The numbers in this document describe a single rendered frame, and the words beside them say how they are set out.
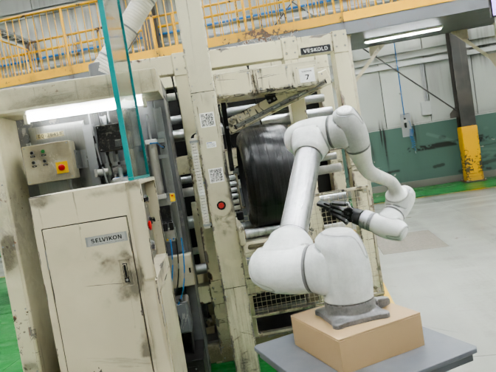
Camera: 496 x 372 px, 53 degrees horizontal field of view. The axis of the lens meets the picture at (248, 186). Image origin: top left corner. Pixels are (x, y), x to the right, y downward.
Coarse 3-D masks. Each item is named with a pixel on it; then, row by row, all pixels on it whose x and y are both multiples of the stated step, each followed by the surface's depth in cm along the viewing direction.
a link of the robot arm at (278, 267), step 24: (312, 120) 194; (288, 144) 197; (312, 144) 188; (312, 168) 183; (288, 192) 179; (312, 192) 178; (288, 216) 169; (288, 240) 159; (264, 264) 157; (288, 264) 153; (264, 288) 161; (288, 288) 155
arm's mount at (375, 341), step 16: (304, 320) 155; (320, 320) 153; (384, 320) 144; (400, 320) 144; (416, 320) 146; (304, 336) 155; (320, 336) 145; (336, 336) 139; (352, 336) 137; (368, 336) 139; (384, 336) 142; (400, 336) 144; (416, 336) 146; (320, 352) 147; (336, 352) 138; (352, 352) 137; (368, 352) 139; (384, 352) 141; (400, 352) 144; (336, 368) 140; (352, 368) 137
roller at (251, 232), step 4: (272, 224) 254; (276, 224) 253; (252, 228) 253; (256, 228) 252; (260, 228) 252; (264, 228) 252; (268, 228) 252; (272, 228) 252; (276, 228) 252; (248, 232) 251; (252, 232) 251; (256, 232) 251; (260, 232) 251; (264, 232) 252; (268, 232) 252; (248, 236) 251; (252, 236) 252
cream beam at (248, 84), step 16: (288, 64) 283; (304, 64) 284; (224, 80) 280; (240, 80) 281; (256, 80) 282; (272, 80) 282; (288, 80) 283; (224, 96) 280; (240, 96) 282; (256, 96) 295
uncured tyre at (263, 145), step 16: (256, 128) 254; (272, 128) 252; (240, 144) 252; (256, 144) 244; (272, 144) 243; (240, 160) 281; (256, 160) 240; (272, 160) 240; (288, 160) 240; (240, 176) 285; (256, 176) 239; (272, 176) 239; (288, 176) 240; (256, 192) 240; (272, 192) 240; (256, 208) 245; (272, 208) 244; (256, 224) 257
